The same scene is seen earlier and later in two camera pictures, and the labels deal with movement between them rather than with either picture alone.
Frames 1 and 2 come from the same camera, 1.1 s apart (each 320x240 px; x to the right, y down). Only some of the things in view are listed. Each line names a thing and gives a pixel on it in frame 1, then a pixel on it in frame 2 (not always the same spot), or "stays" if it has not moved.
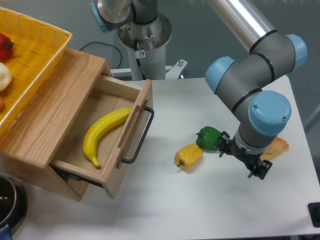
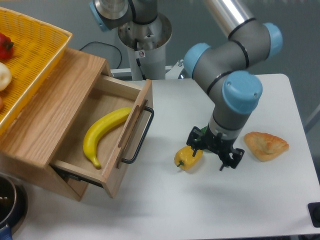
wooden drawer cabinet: [29, 144] stays
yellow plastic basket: [38, 48] stays
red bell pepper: [6, 52] stays
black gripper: [260, 169] → [218, 144]
